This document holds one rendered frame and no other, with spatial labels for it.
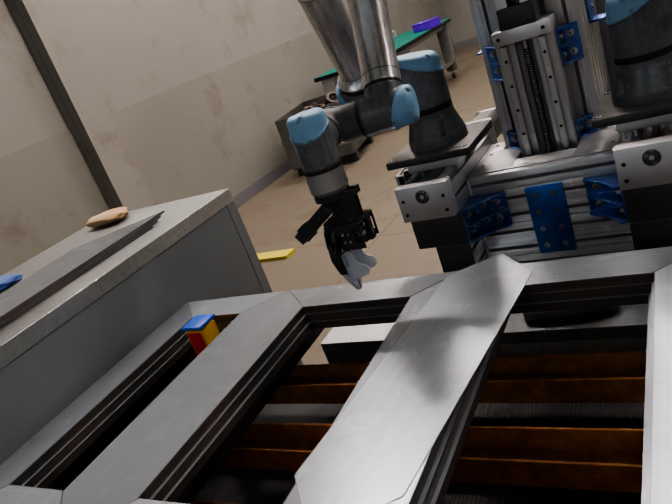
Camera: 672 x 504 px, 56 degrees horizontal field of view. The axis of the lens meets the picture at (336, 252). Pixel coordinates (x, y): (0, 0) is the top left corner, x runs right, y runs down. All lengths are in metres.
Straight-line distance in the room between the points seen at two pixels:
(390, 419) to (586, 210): 0.81
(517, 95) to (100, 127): 4.09
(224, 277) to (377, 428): 1.06
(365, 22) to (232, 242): 0.92
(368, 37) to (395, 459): 0.77
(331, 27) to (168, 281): 0.78
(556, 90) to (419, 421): 0.94
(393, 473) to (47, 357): 0.89
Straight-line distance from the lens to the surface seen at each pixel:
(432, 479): 0.88
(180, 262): 1.79
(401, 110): 1.21
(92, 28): 5.80
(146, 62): 6.07
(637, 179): 1.42
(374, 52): 1.25
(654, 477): 0.80
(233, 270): 1.95
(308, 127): 1.15
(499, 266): 1.30
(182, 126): 6.14
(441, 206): 1.52
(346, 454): 0.94
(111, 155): 5.31
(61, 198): 5.16
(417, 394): 1.00
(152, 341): 1.61
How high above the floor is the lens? 1.42
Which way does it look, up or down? 20 degrees down
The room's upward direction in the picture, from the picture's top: 21 degrees counter-clockwise
